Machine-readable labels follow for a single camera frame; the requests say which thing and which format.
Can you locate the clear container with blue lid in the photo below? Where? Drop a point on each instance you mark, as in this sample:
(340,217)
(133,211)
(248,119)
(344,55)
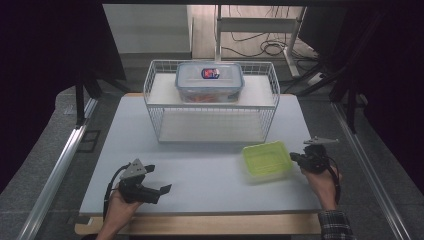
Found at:
(209,81)

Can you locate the person's right hand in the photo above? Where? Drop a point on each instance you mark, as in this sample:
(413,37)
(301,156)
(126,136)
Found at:
(321,188)

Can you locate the person's left hand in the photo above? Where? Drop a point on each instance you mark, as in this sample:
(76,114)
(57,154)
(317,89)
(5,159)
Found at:
(121,211)

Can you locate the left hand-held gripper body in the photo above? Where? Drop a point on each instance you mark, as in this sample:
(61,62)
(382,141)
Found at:
(135,190)

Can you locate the white metal desk frame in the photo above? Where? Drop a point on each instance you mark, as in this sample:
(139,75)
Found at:
(256,25)

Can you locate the green lidded container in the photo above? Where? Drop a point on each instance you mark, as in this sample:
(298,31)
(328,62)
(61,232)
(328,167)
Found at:
(266,160)

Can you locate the black metal stand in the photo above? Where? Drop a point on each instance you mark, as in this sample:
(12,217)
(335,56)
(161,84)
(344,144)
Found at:
(80,103)
(350,106)

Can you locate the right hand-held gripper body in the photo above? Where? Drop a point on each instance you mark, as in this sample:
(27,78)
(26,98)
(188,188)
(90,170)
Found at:
(316,158)

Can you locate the white power strip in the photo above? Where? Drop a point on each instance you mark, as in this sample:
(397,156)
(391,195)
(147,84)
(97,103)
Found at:
(315,78)

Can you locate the aluminium rail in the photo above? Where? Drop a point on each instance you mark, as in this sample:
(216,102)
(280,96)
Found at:
(56,170)
(370,170)

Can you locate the dark curtain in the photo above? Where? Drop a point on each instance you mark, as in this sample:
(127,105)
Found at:
(40,66)
(390,66)

